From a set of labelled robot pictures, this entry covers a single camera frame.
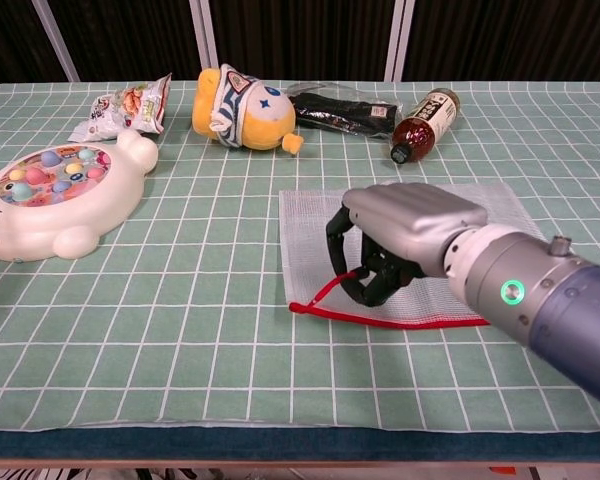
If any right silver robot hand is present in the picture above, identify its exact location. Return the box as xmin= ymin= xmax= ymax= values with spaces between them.
xmin=326 ymin=182 xmax=489 ymax=307

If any white mesh zipper pouch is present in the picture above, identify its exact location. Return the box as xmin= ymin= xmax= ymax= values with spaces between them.
xmin=278 ymin=182 xmax=547 ymax=331

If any brown tea drink bottle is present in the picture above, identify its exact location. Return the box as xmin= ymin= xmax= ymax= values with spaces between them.
xmin=389 ymin=88 xmax=462 ymax=165

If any black item in clear wrap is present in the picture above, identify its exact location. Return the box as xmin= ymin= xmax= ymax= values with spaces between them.
xmin=284 ymin=82 xmax=404 ymax=137

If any yellow plush toy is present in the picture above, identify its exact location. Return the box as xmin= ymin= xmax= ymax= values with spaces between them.
xmin=191 ymin=63 xmax=305 ymax=155

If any green checked tablecloth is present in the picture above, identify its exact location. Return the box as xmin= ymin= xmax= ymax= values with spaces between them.
xmin=0 ymin=79 xmax=600 ymax=434

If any white snack packet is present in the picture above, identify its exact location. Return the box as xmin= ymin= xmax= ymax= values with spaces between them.
xmin=68 ymin=72 xmax=174 ymax=143

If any white seal fishing toy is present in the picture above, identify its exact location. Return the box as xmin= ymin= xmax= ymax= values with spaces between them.
xmin=0 ymin=128 xmax=160 ymax=263

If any white partition post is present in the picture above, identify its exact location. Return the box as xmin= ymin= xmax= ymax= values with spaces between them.
xmin=31 ymin=0 xmax=80 ymax=83
xmin=188 ymin=0 xmax=220 ymax=81
xmin=383 ymin=0 xmax=417 ymax=83

